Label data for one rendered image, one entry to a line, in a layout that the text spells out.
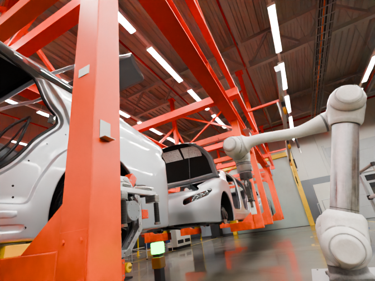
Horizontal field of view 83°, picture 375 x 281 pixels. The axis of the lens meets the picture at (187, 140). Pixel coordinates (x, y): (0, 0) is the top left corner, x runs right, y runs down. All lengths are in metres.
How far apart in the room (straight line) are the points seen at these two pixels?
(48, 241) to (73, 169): 0.29
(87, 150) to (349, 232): 1.04
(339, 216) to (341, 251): 0.13
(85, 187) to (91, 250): 0.22
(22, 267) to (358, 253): 1.24
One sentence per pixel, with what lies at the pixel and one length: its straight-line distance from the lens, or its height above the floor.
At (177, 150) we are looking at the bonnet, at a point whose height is 2.35.
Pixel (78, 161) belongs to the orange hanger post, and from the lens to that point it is 0.98.
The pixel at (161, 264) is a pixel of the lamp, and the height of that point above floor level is 0.58.
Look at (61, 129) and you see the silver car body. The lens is 1.60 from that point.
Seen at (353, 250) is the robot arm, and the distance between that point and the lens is 1.02.
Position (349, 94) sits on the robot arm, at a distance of 1.14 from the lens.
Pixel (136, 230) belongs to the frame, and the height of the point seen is 0.73.
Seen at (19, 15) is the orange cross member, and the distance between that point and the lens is 2.62.
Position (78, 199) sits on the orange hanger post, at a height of 0.85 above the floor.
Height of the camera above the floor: 0.69
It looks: 22 degrees up
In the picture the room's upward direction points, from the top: 8 degrees counter-clockwise
